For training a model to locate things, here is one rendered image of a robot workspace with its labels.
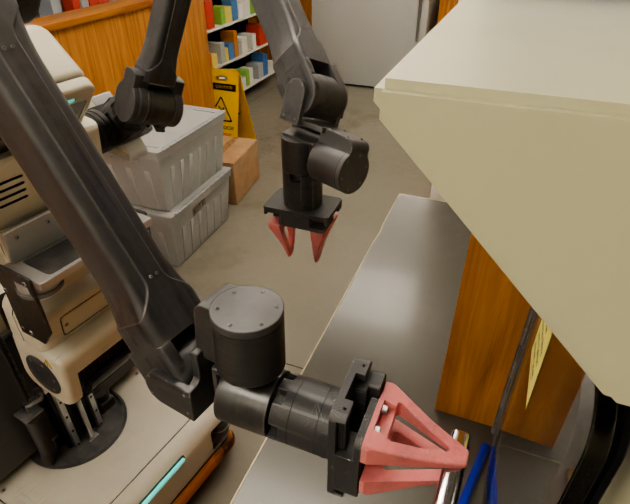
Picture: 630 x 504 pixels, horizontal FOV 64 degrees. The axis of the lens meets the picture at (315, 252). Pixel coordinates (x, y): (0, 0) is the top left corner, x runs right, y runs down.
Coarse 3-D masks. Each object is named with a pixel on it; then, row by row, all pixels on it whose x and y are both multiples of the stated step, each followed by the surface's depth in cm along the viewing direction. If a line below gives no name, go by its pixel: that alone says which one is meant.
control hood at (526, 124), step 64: (512, 0) 26; (576, 0) 26; (448, 64) 16; (512, 64) 16; (576, 64) 16; (448, 128) 14; (512, 128) 14; (576, 128) 13; (448, 192) 15; (512, 192) 14; (576, 192) 14; (512, 256) 16; (576, 256) 15; (576, 320) 16
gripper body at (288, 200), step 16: (288, 176) 70; (304, 176) 69; (288, 192) 71; (304, 192) 70; (320, 192) 72; (272, 208) 73; (288, 208) 73; (304, 208) 72; (320, 208) 73; (336, 208) 73
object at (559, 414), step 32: (512, 384) 56; (544, 384) 34; (576, 384) 24; (512, 416) 48; (544, 416) 31; (576, 416) 22; (608, 416) 20; (512, 448) 42; (544, 448) 28; (576, 448) 21; (608, 448) 19; (512, 480) 37; (544, 480) 26; (576, 480) 21
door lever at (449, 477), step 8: (456, 432) 40; (464, 432) 40; (456, 440) 39; (464, 440) 39; (448, 472) 37; (456, 472) 37; (440, 480) 37; (448, 480) 36; (456, 480) 36; (440, 488) 36; (448, 488) 36; (456, 488) 36; (440, 496) 36; (448, 496) 35; (456, 496) 36
